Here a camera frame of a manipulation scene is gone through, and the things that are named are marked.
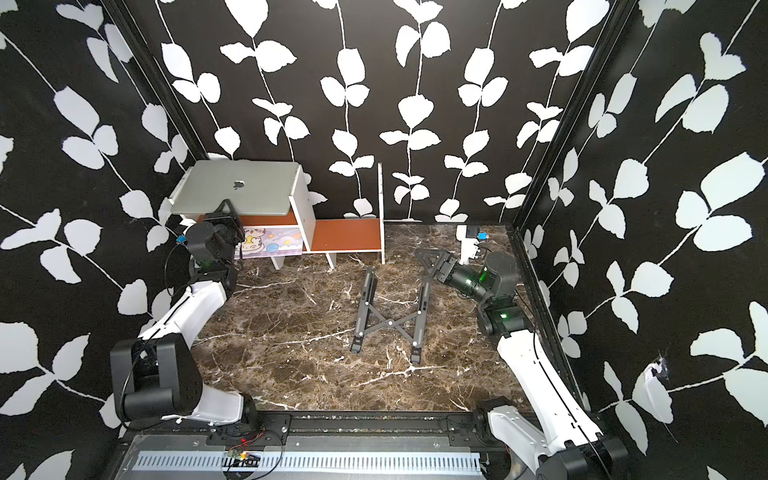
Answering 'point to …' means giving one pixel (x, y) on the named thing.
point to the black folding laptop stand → (369, 319)
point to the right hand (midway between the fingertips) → (419, 253)
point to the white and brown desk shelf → (321, 236)
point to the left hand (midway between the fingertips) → (233, 191)
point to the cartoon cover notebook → (270, 241)
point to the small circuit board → (239, 458)
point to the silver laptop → (253, 187)
